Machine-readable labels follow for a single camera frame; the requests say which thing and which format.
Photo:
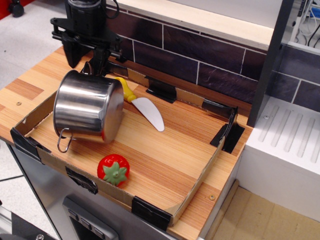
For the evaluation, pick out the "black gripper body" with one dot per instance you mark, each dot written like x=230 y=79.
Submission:
x=86 y=24

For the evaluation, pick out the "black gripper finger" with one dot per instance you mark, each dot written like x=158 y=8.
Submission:
x=98 y=63
x=74 y=52

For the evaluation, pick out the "stainless steel pot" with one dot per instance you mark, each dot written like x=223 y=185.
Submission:
x=88 y=107

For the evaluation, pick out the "cardboard fence with black tape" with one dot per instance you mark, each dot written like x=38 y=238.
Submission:
x=177 y=171

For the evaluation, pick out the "black caster wheel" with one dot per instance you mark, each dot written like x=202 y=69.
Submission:
x=16 y=9

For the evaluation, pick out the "red toy strawberry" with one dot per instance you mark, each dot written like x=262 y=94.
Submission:
x=113 y=169

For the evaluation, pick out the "grey toy oven front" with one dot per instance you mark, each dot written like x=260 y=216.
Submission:
x=74 y=211

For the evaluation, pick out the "white ridged sink drainboard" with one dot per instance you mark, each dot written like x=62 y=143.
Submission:
x=281 y=159

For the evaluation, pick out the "yellow handled white toy knife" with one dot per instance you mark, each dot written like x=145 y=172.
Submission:
x=145 y=106

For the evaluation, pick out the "dark grey vertical post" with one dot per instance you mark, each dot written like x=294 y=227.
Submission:
x=281 y=36

